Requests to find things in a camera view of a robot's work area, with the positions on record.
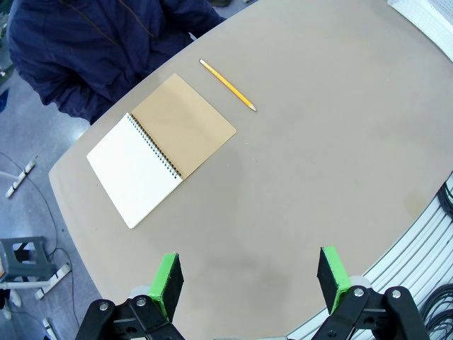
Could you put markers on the white perforated plastic basket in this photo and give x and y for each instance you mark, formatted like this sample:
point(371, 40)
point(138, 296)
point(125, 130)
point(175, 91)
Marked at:
point(431, 21)

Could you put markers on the grey plastic step stool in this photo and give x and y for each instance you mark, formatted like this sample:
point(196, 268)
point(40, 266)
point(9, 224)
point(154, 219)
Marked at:
point(32, 262)

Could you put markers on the person in navy jacket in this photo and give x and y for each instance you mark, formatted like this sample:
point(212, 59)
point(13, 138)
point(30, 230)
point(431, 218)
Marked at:
point(88, 46)

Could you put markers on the ribbed aluminium base rail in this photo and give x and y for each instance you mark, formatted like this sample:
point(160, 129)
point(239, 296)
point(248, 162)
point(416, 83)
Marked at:
point(407, 248)

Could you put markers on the yellow pencil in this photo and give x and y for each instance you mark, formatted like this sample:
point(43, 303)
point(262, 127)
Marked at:
point(228, 86)

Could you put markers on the white notepad paper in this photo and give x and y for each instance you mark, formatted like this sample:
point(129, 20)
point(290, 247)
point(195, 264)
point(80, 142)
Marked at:
point(134, 170)

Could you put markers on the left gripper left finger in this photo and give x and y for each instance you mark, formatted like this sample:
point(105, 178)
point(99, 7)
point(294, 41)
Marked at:
point(166, 287)

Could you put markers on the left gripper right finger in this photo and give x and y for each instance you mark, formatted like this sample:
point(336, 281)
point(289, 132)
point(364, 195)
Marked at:
point(334, 280)

